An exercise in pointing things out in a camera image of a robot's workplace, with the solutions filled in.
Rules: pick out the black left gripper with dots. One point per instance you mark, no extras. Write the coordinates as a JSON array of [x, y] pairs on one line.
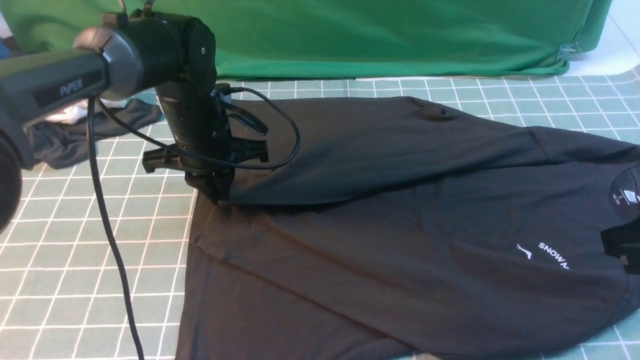
[[204, 147]]

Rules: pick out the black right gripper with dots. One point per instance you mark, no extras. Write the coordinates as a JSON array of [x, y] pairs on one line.
[[623, 242]]

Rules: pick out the dark gray long-sleeve top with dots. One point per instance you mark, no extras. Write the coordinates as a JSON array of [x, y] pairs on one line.
[[403, 225]]

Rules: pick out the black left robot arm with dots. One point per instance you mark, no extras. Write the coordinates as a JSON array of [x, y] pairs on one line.
[[171, 53]]

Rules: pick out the crumpled white cloth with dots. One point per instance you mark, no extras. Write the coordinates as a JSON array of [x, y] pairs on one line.
[[69, 115]]

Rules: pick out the crumpled dark gray garment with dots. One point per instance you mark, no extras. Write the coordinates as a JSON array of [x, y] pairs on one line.
[[65, 145]]

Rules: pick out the metal binder clip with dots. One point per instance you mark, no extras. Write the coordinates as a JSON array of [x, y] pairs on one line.
[[569, 52]]

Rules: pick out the teal checkered tablecloth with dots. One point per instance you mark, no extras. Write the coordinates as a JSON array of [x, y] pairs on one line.
[[61, 295]]

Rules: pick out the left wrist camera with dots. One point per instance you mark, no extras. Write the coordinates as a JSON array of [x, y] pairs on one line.
[[222, 91]]

